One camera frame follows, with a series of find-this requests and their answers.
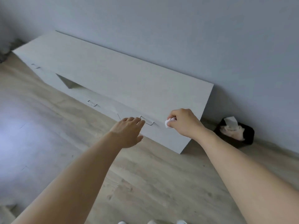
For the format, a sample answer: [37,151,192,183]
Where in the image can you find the person's right hand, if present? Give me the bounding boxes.
[168,108,207,139]

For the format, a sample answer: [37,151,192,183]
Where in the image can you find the person's left hand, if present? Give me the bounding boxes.
[109,117,146,149]

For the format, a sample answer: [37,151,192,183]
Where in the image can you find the white wipe pad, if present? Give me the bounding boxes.
[164,117,177,129]

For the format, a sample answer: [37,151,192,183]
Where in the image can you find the low white cabinet door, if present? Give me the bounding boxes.
[116,104,201,154]

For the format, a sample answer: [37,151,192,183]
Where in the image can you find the low white wooden cabinet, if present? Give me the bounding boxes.
[12,30,215,154]

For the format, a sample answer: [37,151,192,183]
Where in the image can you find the person's left forearm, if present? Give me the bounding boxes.
[12,132,124,224]

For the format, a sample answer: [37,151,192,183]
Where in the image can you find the person's right forearm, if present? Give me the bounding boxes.
[192,128,299,224]

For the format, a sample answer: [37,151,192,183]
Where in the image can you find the crumpled white tissues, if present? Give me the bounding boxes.
[219,116,246,141]

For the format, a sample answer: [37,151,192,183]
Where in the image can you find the black tissue box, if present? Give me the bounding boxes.
[214,116,255,147]

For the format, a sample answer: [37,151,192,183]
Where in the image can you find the grey curtain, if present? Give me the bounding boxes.
[0,21,24,64]

